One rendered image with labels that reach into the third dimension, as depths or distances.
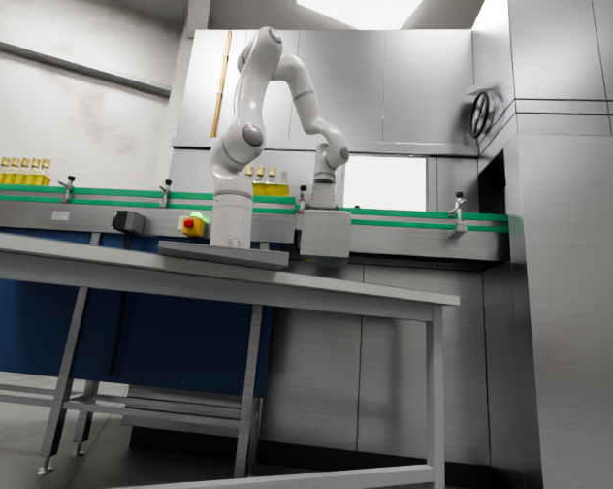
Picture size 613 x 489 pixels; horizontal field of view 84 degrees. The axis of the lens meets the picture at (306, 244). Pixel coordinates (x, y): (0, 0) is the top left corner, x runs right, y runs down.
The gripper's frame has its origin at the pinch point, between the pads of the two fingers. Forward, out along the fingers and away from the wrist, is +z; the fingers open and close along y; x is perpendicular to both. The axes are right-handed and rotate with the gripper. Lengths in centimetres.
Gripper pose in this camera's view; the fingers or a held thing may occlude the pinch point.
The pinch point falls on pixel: (321, 222)
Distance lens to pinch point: 128.4
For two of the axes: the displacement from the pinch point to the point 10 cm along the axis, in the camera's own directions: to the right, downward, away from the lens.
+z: -0.8, 9.7, -2.4
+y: -9.9, -0.6, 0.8
